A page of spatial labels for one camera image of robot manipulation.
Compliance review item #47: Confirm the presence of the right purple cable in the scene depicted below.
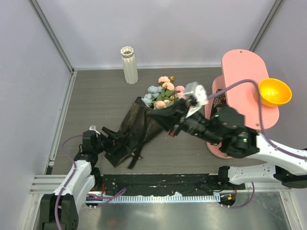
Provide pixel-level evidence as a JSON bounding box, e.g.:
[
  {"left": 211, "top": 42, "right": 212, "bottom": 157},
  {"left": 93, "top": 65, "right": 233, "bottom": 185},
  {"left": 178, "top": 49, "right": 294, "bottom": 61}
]
[{"left": 207, "top": 79, "right": 307, "bottom": 208}]

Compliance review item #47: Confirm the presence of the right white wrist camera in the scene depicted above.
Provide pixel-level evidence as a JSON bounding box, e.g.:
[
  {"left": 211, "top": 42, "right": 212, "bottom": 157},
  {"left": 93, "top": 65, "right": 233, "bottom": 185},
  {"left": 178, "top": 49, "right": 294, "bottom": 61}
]
[{"left": 184, "top": 81, "right": 208, "bottom": 118}]

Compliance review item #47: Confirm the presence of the white ribbed ceramic vase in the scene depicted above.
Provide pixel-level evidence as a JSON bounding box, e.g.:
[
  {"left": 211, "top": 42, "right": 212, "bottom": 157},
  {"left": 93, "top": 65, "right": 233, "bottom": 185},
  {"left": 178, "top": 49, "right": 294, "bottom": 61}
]
[{"left": 120, "top": 46, "right": 138, "bottom": 84}]

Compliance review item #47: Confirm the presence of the orange plastic bowl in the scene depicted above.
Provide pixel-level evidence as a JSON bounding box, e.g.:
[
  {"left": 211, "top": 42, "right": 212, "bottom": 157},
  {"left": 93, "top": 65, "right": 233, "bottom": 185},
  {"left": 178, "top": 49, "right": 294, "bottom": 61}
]
[{"left": 258, "top": 78, "right": 293, "bottom": 107}]

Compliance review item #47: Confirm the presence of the black floral patterned box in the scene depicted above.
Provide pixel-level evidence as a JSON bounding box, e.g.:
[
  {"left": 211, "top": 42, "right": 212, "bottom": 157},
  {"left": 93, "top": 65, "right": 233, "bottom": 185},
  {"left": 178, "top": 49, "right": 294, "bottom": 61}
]
[{"left": 210, "top": 93, "right": 227, "bottom": 117}]

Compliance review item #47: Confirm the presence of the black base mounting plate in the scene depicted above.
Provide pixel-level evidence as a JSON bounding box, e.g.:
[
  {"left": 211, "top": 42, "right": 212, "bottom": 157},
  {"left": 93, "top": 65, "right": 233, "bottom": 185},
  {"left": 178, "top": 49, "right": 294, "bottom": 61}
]
[{"left": 95, "top": 173, "right": 246, "bottom": 196}]

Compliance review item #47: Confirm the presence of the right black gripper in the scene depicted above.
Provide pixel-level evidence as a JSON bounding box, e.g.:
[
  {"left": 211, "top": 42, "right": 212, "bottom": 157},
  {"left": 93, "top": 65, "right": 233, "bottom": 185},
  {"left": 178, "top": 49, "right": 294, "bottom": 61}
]
[{"left": 146, "top": 98, "right": 222, "bottom": 146}]

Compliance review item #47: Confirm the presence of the purple cable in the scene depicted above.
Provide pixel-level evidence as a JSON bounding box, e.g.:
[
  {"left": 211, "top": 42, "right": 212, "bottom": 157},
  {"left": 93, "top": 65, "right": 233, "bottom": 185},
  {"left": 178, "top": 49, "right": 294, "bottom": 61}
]
[
  {"left": 54, "top": 134, "right": 128, "bottom": 230},
  {"left": 207, "top": 79, "right": 307, "bottom": 208}
]

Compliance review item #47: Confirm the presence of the white slotted cable duct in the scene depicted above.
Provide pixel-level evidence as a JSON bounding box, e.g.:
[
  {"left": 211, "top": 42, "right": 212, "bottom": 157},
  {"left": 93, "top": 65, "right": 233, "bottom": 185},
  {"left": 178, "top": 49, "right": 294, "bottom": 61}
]
[{"left": 41, "top": 194, "right": 221, "bottom": 203}]

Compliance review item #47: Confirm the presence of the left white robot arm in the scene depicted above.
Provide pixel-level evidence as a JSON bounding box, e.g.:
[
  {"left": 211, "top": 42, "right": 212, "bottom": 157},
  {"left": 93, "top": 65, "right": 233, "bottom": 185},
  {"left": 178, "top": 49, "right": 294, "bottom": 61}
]
[{"left": 39, "top": 126, "right": 126, "bottom": 230}]

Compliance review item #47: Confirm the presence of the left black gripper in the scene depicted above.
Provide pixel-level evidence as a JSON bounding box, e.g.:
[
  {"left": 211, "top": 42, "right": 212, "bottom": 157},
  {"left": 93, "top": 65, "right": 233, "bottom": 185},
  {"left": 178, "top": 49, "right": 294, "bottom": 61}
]
[{"left": 94, "top": 128, "right": 124, "bottom": 155}]

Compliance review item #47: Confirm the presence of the artificial flower bouquet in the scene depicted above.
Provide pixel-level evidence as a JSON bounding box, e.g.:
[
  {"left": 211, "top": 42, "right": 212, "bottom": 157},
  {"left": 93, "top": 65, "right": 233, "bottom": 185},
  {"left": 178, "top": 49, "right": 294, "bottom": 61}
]
[{"left": 141, "top": 76, "right": 185, "bottom": 110}]

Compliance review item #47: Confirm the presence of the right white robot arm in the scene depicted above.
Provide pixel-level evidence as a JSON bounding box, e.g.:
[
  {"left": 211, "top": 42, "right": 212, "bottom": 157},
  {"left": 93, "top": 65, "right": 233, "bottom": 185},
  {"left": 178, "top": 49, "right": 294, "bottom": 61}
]
[{"left": 169, "top": 100, "right": 307, "bottom": 189}]

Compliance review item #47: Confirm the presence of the pink tiered shelf stand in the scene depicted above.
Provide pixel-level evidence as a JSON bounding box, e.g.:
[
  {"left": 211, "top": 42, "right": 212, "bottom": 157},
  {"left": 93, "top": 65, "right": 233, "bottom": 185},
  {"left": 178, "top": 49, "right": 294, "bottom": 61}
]
[{"left": 204, "top": 49, "right": 281, "bottom": 160}]

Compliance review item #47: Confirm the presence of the black ribbon gold lettering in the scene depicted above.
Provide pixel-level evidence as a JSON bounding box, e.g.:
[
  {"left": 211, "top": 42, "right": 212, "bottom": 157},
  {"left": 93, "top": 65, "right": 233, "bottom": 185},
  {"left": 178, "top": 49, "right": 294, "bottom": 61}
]
[{"left": 128, "top": 103, "right": 176, "bottom": 169}]

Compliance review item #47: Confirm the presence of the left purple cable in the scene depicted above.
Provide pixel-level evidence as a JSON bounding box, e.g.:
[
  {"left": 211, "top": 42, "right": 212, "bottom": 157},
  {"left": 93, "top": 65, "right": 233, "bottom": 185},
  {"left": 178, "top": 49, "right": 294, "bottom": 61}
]
[{"left": 54, "top": 134, "right": 128, "bottom": 230}]

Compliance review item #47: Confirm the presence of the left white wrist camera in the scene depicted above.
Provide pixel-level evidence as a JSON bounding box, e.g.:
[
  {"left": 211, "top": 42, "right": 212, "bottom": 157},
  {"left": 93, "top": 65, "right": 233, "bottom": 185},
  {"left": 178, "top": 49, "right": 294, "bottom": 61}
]
[{"left": 89, "top": 125, "right": 101, "bottom": 135}]

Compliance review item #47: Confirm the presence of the black wrapping paper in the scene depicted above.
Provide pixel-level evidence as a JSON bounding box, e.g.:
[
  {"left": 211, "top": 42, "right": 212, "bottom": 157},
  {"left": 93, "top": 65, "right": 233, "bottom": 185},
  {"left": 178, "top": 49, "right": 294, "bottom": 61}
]
[{"left": 105, "top": 97, "right": 185, "bottom": 167}]

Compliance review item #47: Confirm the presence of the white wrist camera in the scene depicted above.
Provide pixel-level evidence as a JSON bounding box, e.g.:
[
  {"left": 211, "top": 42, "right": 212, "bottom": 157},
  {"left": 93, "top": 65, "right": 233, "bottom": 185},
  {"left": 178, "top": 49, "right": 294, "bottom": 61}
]
[
  {"left": 89, "top": 125, "right": 101, "bottom": 135},
  {"left": 184, "top": 81, "right": 208, "bottom": 118}
]

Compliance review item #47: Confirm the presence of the aluminium frame rail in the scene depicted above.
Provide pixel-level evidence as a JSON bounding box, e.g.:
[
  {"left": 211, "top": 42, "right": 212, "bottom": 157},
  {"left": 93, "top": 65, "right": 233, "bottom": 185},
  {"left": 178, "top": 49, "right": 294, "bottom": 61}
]
[{"left": 30, "top": 173, "right": 292, "bottom": 196}]

